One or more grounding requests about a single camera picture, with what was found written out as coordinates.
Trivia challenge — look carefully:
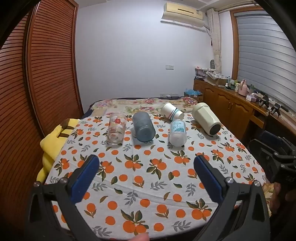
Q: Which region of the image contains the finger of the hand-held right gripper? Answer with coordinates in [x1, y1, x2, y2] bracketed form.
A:
[261, 130, 292, 149]
[248, 138, 279, 183]

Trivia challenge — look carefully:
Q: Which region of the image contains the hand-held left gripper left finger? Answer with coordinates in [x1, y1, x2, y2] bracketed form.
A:
[24, 154, 101, 241]

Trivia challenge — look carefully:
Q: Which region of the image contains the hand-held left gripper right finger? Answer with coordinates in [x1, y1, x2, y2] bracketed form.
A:
[193, 155, 271, 241]

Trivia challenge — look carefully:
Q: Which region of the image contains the clear glass cup red print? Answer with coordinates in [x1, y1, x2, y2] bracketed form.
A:
[106, 112, 127, 146]

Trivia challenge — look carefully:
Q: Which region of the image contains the cream faceted cup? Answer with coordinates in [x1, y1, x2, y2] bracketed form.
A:
[192, 102, 221, 136]

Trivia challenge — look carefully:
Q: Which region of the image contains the grey-blue plastic cup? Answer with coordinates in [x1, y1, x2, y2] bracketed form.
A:
[132, 111, 156, 142]

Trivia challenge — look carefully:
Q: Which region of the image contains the white striped paper cup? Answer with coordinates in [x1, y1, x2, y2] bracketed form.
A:
[161, 102, 185, 121]

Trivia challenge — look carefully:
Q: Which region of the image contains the person's right hand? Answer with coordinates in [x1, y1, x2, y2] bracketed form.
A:
[269, 182, 296, 215]

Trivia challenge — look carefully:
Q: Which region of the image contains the person's left hand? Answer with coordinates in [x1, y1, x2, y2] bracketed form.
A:
[126, 234, 150, 241]

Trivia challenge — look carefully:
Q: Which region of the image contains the black tabletop gadget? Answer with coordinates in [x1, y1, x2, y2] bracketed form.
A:
[259, 94, 270, 107]
[270, 103, 282, 115]

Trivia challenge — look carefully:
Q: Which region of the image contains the yellow plush toy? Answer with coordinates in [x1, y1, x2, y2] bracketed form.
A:
[37, 118, 81, 182]

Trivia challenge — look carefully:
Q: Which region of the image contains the wooden sideboard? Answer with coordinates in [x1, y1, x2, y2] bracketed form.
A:
[193, 79, 296, 145]

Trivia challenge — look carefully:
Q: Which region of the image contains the white plastic bottle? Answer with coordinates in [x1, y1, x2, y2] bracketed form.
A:
[169, 119, 187, 146]

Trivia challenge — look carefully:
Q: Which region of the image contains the pink kettle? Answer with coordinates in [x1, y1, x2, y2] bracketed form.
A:
[238, 79, 248, 95]

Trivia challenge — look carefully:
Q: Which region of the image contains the orange fruit print tablecloth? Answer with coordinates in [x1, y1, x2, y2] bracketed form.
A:
[44, 113, 266, 240]

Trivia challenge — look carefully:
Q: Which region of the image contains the group of small bottles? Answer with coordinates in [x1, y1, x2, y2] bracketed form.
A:
[225, 77, 238, 91]

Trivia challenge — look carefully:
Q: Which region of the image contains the grey window blind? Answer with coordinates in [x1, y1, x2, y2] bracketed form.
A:
[236, 9, 296, 113]

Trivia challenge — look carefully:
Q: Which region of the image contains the cardboard box with cloth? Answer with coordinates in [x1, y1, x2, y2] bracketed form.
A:
[205, 71, 229, 86]

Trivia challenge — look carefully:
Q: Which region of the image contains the box with blue plastic bags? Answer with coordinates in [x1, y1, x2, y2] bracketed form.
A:
[184, 89, 204, 103]

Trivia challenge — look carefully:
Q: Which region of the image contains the floral blanket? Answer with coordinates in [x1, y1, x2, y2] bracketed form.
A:
[89, 96, 202, 116]

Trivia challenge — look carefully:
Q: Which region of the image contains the stack of pink boxes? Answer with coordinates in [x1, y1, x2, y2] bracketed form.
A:
[195, 67, 214, 80]

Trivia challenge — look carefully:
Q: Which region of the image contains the white tied curtain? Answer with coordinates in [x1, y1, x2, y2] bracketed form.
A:
[206, 8, 223, 75]

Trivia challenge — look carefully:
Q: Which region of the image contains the wooden louvred wardrobe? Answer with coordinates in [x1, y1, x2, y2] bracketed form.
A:
[0, 0, 84, 232]

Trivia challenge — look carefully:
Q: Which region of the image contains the white air conditioner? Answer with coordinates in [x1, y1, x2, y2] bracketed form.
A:
[161, 2, 206, 28]

